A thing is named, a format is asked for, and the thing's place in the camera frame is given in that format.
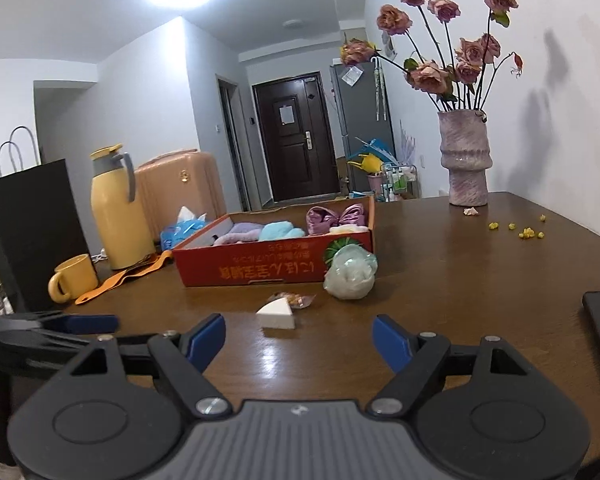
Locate grey door frame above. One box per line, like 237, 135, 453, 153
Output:
216, 74, 252, 212

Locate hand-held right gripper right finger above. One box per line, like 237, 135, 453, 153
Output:
369, 314, 546, 419

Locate wire storage cart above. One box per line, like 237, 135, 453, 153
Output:
367, 161, 420, 202

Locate blue tissue pack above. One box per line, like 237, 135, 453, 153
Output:
160, 206, 214, 252

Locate yellow mug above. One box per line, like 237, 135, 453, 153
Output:
47, 253, 100, 305

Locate clear candy wrapper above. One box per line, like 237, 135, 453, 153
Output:
272, 291, 316, 311

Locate blue and yellow clutter pile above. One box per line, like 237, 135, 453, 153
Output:
347, 136, 397, 175

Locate yellow thermos jug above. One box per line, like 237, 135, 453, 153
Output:
90, 144, 156, 271

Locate pale green mesh puff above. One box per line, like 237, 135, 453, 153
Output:
323, 246, 379, 301

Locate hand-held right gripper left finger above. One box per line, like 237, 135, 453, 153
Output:
55, 312, 232, 419

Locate light blue fluffy cloth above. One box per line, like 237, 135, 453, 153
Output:
258, 220, 306, 241

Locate black paper bag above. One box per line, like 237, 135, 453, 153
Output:
0, 126, 92, 312

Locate scattered yellow crumbs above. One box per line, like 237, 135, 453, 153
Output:
486, 213, 549, 240

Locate pink ribbed suitcase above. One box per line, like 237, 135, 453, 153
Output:
134, 149, 228, 246

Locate orange strap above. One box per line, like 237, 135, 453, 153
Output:
74, 250, 174, 307

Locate red cardboard box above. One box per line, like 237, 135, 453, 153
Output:
172, 196, 376, 287

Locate white wedge sponge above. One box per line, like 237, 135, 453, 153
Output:
256, 296, 297, 330

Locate purple satin bow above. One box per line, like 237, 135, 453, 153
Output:
306, 203, 367, 236

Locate bunch of dried roses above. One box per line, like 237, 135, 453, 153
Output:
340, 0, 526, 113

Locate dark brown entrance door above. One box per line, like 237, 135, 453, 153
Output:
252, 72, 338, 206

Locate grey refrigerator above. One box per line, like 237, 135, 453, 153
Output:
330, 59, 397, 196

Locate purple knitted cloth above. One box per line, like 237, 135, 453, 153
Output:
212, 223, 264, 247

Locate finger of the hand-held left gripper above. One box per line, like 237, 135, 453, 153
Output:
0, 332, 92, 377
0, 310, 119, 336

